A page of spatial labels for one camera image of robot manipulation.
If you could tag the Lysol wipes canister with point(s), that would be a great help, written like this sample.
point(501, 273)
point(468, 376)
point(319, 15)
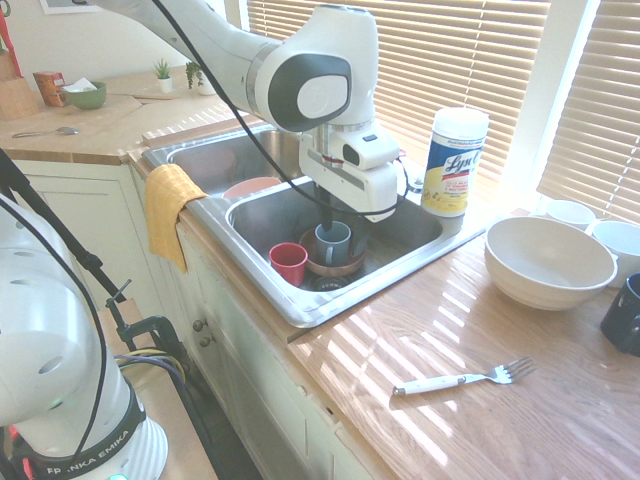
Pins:
point(452, 160)

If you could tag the black sink drain strainer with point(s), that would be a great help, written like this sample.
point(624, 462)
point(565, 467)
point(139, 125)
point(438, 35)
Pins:
point(330, 285)

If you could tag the red cup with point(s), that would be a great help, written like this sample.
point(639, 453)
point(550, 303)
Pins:
point(288, 262)

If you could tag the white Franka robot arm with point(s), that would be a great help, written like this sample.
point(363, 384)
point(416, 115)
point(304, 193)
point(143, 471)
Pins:
point(325, 50)

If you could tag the yellow dish cloth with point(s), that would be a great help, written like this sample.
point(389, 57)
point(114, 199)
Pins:
point(167, 210)

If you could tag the metal spoon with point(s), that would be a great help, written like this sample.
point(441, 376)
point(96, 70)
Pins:
point(50, 132)

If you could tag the black clamp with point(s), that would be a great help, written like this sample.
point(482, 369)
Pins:
point(135, 330)

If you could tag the large white bowl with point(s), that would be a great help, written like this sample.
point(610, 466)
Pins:
point(547, 262)

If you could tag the trailing potted plant white pot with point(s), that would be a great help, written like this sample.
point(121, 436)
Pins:
point(197, 77)

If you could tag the brown wooden bowl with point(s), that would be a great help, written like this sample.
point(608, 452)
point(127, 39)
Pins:
point(330, 270)

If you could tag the orange box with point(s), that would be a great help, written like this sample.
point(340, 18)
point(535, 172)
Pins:
point(49, 86)

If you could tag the dark blue mug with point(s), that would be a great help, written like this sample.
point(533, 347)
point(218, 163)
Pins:
point(622, 317)

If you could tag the small potted plant white pot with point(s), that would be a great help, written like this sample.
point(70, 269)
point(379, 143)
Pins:
point(163, 75)

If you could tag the white mug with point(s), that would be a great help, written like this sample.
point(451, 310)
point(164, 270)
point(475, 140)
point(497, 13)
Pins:
point(620, 242)
point(570, 212)

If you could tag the grey mug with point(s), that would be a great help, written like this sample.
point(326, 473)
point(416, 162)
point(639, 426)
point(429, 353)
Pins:
point(334, 245)

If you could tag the pink plate in sink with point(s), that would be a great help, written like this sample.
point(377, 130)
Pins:
point(247, 187)

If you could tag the brass cabinet knob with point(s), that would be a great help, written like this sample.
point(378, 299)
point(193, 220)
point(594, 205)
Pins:
point(199, 325)
point(205, 341)

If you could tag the stainless steel double sink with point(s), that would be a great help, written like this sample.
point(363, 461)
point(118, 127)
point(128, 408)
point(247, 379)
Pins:
point(280, 210)

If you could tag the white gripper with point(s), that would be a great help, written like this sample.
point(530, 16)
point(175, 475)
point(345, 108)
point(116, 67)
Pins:
point(360, 187)

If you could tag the wide window blind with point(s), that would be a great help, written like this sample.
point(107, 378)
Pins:
point(425, 55)

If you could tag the narrow window blind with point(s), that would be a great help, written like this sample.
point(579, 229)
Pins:
point(595, 120)

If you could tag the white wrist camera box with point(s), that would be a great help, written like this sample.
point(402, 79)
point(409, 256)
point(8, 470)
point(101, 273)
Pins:
point(370, 150)

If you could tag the green bowl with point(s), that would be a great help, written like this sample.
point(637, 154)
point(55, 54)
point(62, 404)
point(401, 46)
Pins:
point(87, 96)

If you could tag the wooden knife block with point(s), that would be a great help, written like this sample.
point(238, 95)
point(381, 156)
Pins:
point(15, 95)

